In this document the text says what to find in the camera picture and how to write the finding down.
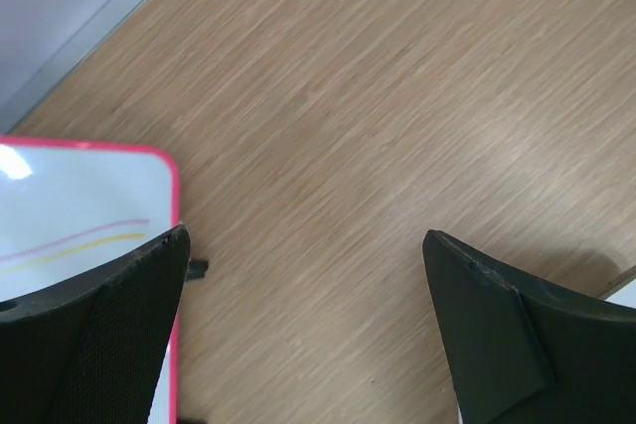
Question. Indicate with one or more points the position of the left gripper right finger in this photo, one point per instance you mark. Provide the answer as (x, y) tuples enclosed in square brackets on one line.
[(522, 349)]

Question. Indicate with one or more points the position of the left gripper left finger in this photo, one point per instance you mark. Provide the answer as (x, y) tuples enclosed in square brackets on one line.
[(90, 349)]

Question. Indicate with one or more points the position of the pink framed whiteboard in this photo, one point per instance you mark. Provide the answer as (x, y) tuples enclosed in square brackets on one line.
[(70, 206)]

